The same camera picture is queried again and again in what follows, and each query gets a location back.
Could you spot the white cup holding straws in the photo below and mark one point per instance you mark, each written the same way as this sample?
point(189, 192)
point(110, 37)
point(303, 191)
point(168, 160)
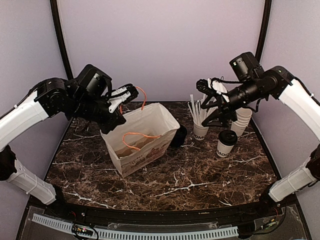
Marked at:
point(199, 131)

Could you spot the white paper takeout bag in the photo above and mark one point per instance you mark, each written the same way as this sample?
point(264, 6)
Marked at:
point(150, 122)

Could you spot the stack of white paper cups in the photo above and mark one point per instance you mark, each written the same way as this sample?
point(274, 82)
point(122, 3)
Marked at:
point(243, 119)

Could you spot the bundle of wrapped white straws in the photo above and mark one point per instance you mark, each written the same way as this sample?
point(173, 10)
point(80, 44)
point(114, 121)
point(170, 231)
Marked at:
point(198, 114)

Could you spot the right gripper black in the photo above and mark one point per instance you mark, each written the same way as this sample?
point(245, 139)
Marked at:
point(222, 105)

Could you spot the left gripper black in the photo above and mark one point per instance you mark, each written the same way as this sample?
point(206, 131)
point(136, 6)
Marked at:
point(118, 118)

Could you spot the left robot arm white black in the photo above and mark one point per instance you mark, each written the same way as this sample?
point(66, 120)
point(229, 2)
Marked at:
point(89, 96)

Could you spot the single white paper cup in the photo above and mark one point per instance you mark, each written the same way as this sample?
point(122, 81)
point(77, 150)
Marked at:
point(223, 149)

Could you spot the black front table rail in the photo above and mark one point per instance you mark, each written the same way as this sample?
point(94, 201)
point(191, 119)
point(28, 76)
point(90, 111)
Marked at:
point(107, 203)

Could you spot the single black cup lid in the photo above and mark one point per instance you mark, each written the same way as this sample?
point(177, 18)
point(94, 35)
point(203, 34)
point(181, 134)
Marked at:
point(228, 137)

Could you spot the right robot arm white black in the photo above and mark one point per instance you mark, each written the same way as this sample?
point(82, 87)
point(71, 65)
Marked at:
point(294, 81)

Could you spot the brown pulp cup carrier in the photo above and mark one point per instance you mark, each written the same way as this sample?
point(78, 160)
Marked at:
point(127, 151)

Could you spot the stack of black lids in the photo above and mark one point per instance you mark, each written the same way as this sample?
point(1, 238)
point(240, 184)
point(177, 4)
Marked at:
point(179, 137)

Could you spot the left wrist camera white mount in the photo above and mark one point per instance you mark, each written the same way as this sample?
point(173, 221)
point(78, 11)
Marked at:
point(121, 95)

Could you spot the right black frame post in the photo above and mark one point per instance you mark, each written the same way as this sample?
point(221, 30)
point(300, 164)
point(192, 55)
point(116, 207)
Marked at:
point(262, 30)

